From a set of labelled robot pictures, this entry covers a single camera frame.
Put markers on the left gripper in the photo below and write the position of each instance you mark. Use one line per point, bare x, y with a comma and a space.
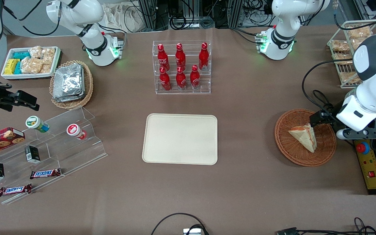
329, 118

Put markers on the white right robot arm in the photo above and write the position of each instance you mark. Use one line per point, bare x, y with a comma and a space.
95, 49

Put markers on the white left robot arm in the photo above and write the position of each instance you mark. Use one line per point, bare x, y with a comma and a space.
375, 88

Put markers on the wrapped triangle sandwich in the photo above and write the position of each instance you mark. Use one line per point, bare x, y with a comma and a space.
305, 137

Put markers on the brown round wicker basket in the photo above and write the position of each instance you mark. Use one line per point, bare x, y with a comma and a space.
292, 153

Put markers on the light oval wicker basket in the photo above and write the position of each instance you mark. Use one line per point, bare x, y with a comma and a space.
88, 86

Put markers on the beige plastic tray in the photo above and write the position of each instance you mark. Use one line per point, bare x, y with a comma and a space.
180, 138

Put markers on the white rectangular snack bin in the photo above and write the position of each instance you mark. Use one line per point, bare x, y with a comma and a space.
7, 75

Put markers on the green lid yogurt cup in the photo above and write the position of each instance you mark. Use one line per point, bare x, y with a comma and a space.
35, 123

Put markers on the teal snack packet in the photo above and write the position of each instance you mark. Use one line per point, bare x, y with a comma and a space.
21, 55
18, 68

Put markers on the yellow snack packet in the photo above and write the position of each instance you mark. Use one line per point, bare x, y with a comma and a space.
11, 67

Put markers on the clear bag of rice snacks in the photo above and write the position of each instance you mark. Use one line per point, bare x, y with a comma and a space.
48, 55
35, 51
46, 69
31, 66

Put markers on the clear bag of pastry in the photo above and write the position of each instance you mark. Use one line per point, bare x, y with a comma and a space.
349, 77
342, 58
358, 43
359, 32
339, 45

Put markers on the foil packets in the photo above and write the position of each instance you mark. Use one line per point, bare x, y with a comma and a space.
69, 83

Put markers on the red lid yogurt cup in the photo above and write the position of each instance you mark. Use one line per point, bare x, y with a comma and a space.
74, 130

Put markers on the clear acrylic stepped shelf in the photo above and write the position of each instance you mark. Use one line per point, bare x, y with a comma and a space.
64, 153

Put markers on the yellow emergency stop box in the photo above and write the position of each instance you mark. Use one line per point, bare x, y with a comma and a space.
370, 173

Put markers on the brown Snickers bar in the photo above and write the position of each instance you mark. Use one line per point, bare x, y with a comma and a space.
14, 190
45, 173

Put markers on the red cola bottle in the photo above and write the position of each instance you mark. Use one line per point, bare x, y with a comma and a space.
165, 81
181, 80
203, 58
195, 78
180, 57
163, 58

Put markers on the clear box red items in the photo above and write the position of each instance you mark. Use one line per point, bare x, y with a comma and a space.
188, 93

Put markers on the white cloth bag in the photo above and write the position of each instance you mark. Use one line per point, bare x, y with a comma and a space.
122, 18

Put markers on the small silver device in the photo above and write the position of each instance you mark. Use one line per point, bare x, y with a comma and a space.
192, 231

